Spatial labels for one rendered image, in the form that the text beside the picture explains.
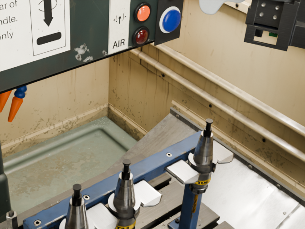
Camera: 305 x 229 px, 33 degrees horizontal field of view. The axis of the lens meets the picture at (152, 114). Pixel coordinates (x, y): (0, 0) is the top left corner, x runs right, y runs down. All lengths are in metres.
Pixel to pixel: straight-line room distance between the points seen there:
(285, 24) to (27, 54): 0.29
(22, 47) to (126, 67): 1.52
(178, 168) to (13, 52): 0.63
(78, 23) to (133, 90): 1.49
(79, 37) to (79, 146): 1.58
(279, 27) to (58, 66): 0.26
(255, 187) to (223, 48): 0.45
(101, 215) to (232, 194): 0.75
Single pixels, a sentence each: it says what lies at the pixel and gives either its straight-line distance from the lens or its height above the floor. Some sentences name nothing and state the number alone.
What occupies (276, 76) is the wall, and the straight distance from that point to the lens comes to 1.52.
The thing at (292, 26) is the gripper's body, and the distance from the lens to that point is 0.61.
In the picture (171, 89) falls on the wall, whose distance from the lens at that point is 1.87.
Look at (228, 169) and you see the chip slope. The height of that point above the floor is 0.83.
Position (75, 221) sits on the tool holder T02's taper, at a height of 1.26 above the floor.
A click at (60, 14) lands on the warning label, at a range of 0.56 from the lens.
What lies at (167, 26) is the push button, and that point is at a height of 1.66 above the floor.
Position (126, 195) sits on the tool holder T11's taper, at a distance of 0.97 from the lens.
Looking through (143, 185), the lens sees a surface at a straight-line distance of 1.06.
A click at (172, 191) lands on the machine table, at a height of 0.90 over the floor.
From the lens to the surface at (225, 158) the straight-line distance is 1.15.
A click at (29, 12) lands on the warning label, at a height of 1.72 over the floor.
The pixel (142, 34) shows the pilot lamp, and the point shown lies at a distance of 0.64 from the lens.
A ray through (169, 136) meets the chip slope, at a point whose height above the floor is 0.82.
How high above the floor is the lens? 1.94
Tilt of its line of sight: 35 degrees down
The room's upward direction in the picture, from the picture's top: 5 degrees clockwise
